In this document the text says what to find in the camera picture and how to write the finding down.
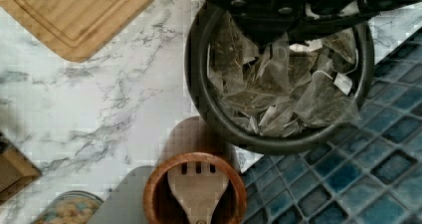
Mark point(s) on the bamboo cutting board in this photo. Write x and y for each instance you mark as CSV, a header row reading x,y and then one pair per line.
x,y
74,29

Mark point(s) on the wooden slotted spatula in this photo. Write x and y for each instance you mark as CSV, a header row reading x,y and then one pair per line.
x,y
198,187

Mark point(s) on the pile of tea bags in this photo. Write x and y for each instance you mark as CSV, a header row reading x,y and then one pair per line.
x,y
283,89

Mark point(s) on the brown wooden box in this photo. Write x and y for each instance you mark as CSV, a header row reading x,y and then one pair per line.
x,y
16,170

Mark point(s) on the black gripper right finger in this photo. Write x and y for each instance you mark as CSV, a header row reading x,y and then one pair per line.
x,y
313,26

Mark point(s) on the black tea bag canister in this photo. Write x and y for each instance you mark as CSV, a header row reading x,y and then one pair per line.
x,y
201,93

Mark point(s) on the brown wooden utensil holder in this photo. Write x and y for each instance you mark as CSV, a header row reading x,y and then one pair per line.
x,y
161,207

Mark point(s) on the jar with clear plastic lid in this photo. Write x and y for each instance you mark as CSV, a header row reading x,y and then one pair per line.
x,y
72,207

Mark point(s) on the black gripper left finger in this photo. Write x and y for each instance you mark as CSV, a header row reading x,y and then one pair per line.
x,y
266,21

